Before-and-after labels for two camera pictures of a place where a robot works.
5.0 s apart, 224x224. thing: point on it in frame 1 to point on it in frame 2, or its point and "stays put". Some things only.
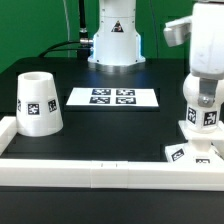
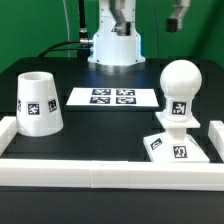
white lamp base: (199, 148) to (175, 145)
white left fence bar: (8, 130) stays put
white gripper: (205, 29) to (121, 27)
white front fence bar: (111, 174) stays put
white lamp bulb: (201, 119) to (179, 81)
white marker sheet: (113, 96) stays put
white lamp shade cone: (38, 110) stays put
